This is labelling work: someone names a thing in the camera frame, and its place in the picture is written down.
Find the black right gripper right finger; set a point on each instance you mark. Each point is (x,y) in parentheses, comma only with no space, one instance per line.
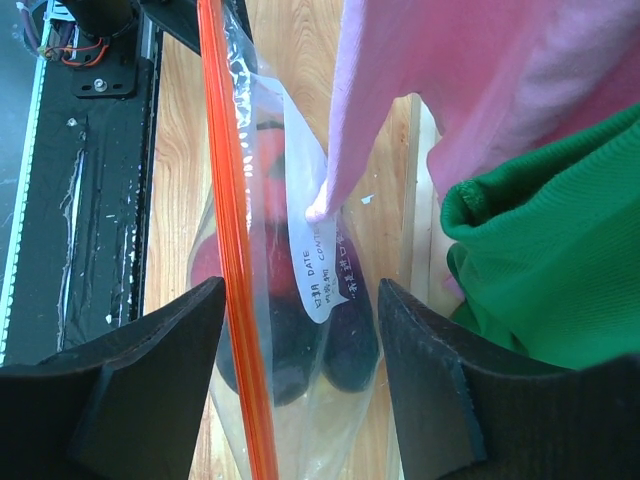
(466,408)

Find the clear zip top bag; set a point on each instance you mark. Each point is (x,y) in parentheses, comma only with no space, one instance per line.
(314,318)

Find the dark purple fake eggplant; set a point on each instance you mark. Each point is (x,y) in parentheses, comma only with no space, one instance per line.
(347,342)

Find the wooden clothes rack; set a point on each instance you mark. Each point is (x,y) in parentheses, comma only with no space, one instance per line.
(422,269)

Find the pink shirt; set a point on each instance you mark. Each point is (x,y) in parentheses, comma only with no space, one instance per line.
(498,77)

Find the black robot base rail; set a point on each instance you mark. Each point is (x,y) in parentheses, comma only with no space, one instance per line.
(74,268)

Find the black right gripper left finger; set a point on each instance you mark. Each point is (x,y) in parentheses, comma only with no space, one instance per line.
(127,405)

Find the red fake apple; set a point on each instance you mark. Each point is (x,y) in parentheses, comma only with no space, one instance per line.
(268,232)

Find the green sleeveless shirt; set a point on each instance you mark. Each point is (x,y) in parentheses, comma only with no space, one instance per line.
(545,247)

